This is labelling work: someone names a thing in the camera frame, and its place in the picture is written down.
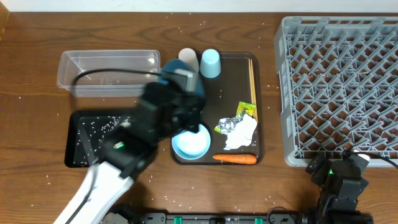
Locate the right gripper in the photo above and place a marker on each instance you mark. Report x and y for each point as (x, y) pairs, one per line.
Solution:
(318, 175)

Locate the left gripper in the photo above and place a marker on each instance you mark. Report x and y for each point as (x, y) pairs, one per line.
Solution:
(195, 106)

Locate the light blue bowl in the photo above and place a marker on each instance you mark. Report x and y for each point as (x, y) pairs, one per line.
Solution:
(191, 146)

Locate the dark blue plate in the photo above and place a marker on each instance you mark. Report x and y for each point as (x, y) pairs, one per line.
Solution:
(175, 64)

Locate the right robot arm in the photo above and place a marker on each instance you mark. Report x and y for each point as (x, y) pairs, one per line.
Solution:
(341, 183)

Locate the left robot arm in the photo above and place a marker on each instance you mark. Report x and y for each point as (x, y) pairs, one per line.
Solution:
(108, 178)

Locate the grey dishwasher rack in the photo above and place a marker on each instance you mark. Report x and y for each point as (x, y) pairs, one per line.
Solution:
(338, 84)

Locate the crumpled aluminium foil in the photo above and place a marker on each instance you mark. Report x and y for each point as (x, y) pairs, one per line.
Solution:
(227, 125)

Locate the dark brown serving tray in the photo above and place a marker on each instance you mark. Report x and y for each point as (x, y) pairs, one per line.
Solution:
(238, 81)

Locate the white crumpled napkin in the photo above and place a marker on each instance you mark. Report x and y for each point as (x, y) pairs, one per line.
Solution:
(242, 134)

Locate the green yellow snack wrapper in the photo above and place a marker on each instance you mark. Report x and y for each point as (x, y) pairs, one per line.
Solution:
(245, 108)

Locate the orange carrot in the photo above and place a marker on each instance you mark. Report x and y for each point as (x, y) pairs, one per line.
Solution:
(236, 158)

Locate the light blue plastic cup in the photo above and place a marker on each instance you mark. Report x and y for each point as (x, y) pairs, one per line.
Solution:
(210, 65)

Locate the white plastic cup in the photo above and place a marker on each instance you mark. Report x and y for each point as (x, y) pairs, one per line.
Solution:
(189, 56)

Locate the wooden chopstick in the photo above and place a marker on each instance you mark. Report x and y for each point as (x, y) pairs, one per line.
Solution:
(253, 84)
(251, 81)

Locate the pile of rice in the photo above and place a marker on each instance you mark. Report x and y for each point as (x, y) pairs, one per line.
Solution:
(94, 130)

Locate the black tray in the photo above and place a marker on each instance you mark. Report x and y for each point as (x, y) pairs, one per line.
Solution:
(129, 144)

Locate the clear plastic container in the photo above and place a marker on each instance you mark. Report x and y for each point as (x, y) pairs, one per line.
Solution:
(108, 84)

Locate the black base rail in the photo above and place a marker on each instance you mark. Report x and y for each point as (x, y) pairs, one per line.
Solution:
(274, 218)

